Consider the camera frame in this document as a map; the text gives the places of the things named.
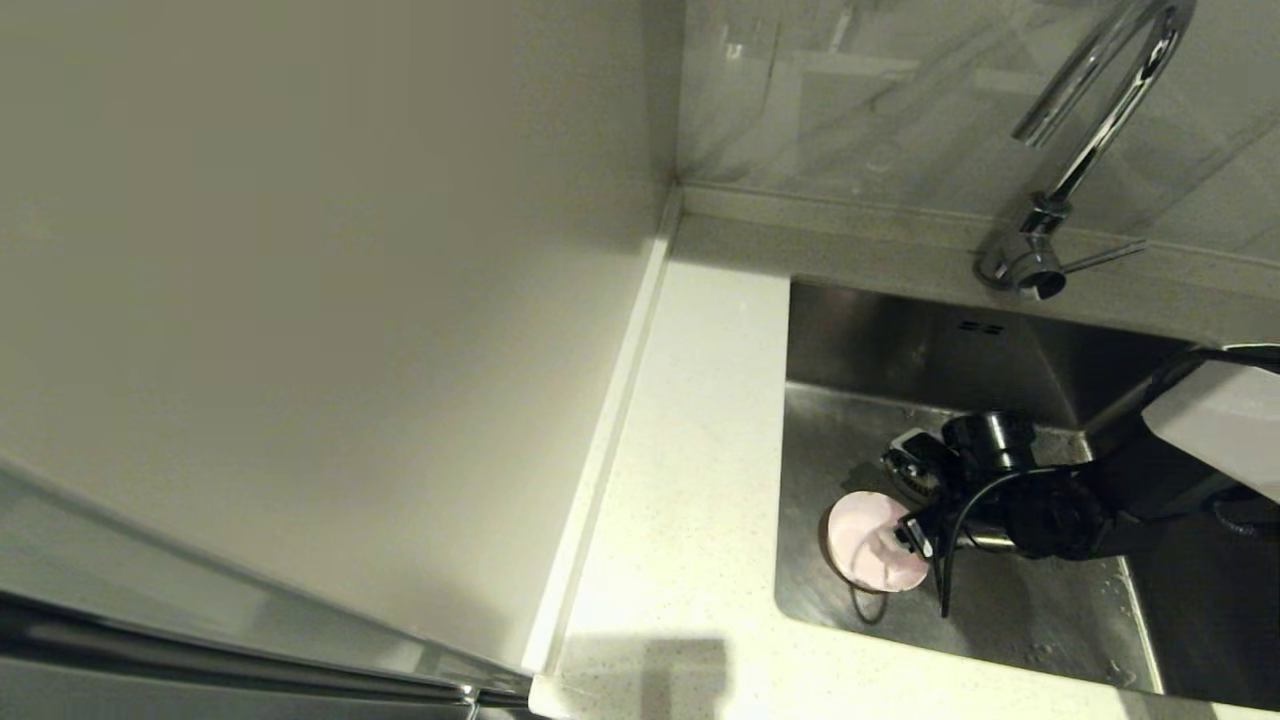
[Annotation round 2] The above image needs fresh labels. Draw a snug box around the pink ceramic bowl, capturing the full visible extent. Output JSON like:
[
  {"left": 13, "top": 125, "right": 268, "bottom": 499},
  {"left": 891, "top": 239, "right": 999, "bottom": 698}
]
[{"left": 826, "top": 490, "right": 931, "bottom": 593}]

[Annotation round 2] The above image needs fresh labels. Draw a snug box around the chrome faucet lever handle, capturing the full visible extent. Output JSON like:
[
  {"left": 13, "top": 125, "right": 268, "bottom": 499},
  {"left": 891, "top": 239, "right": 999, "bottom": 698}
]
[{"left": 1058, "top": 238, "right": 1149, "bottom": 277}]

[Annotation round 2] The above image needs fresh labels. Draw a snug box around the stainless steel sink basin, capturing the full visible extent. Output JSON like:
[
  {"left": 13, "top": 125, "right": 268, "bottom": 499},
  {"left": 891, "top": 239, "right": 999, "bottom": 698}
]
[{"left": 772, "top": 278, "right": 1280, "bottom": 711}]

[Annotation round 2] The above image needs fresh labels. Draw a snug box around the white counter edge strip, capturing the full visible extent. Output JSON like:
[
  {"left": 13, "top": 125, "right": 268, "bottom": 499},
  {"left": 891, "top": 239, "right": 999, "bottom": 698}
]
[{"left": 522, "top": 188, "right": 683, "bottom": 673}]

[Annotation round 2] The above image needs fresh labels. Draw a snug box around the chrome gooseneck faucet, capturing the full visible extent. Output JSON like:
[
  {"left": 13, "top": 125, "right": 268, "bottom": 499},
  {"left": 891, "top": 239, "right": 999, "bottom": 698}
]
[{"left": 975, "top": 0, "right": 1198, "bottom": 301}]

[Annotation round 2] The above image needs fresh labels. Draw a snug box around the white cabinet side panel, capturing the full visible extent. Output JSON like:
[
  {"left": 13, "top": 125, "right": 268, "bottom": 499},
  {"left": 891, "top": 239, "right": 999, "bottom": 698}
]
[{"left": 0, "top": 0, "right": 686, "bottom": 671}]

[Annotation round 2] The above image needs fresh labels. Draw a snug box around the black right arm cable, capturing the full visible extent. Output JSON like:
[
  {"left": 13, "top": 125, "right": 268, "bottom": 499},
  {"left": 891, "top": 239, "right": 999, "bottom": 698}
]
[{"left": 850, "top": 345, "right": 1280, "bottom": 626}]

